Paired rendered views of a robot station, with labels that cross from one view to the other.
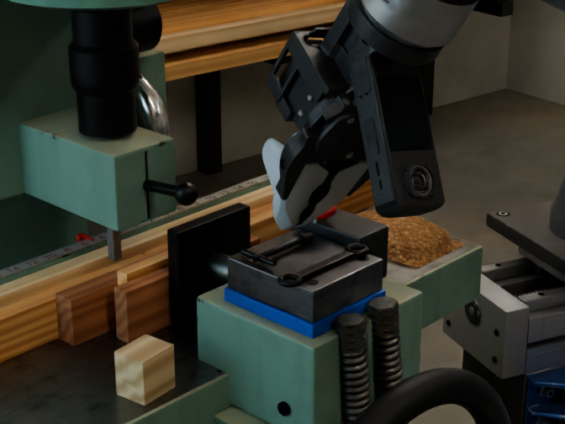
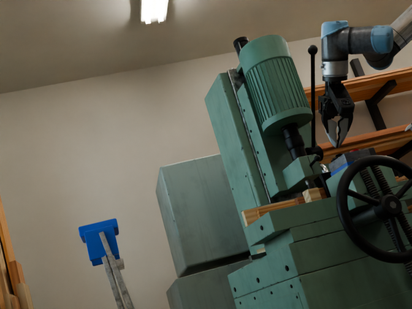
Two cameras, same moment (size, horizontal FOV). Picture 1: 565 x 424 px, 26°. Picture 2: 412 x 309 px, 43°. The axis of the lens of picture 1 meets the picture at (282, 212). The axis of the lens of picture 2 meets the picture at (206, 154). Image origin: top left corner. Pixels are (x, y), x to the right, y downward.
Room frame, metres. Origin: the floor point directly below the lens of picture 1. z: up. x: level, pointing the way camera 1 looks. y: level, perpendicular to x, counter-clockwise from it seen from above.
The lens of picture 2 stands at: (-0.64, -0.34, 0.67)
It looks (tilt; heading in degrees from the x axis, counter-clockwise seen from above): 17 degrees up; 26
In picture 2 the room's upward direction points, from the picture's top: 16 degrees counter-clockwise
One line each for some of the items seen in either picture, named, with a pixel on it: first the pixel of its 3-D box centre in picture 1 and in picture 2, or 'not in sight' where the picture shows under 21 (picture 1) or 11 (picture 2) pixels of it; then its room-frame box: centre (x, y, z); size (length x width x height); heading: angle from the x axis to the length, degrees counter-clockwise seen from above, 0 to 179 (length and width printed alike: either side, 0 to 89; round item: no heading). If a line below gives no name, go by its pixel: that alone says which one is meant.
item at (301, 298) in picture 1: (317, 262); (354, 159); (0.93, -0.03, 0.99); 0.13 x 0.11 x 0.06; 137
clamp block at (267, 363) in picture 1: (309, 340); (360, 183); (0.93, -0.02, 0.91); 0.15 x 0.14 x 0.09; 137
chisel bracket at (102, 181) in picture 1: (98, 173); (303, 174); (1.04, 0.17, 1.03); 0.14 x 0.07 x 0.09; 47
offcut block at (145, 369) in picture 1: (145, 369); (312, 196); (0.87, 0.11, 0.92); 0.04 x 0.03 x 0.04; 144
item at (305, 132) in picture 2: not in sight; (298, 135); (1.28, 0.20, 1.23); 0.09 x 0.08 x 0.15; 47
